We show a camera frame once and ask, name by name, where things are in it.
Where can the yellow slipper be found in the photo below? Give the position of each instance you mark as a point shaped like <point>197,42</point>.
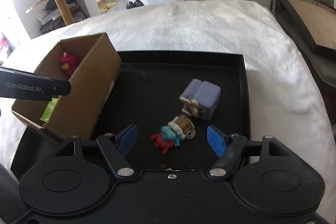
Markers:
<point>108,7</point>

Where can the brown cardboard box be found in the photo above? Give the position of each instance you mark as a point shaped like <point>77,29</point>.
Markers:
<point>86,98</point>

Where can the round gold-rimmed table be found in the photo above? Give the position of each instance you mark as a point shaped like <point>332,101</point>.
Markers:
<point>61,7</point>

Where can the clutter under round table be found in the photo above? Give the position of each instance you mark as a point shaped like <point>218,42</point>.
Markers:
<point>50,19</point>

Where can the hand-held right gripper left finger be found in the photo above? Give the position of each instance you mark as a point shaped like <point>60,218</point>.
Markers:
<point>126,138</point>

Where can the red and blue figurine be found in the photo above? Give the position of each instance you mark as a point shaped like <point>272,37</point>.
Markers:
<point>165,141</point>

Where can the brown cream figurine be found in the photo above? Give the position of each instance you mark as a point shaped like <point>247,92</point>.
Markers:
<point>185,125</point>

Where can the black frame with brown backing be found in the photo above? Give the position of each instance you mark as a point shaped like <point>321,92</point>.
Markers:
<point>312,19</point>

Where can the magenta figurine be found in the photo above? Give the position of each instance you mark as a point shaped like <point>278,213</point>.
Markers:
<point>68,61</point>

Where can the black tray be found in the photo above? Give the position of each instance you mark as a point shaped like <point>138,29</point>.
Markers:
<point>152,87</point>

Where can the purple grey cube toy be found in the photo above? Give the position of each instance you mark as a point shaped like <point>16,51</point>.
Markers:
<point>204,98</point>

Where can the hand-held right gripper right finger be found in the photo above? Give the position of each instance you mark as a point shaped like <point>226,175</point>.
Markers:
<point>216,141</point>

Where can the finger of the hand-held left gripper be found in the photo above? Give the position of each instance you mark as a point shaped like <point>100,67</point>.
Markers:
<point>26,85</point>

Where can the green cube charger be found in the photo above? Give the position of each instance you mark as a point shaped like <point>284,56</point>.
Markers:
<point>50,109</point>

